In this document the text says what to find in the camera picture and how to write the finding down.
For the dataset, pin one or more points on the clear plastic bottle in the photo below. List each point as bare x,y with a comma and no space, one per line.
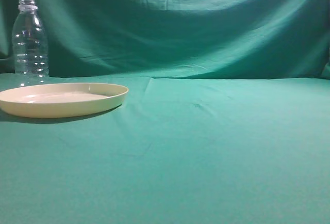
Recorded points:
30,45

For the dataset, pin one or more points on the cream round plate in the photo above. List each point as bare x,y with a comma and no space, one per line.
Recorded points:
62,100

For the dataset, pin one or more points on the green cloth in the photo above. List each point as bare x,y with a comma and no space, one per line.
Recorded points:
226,119

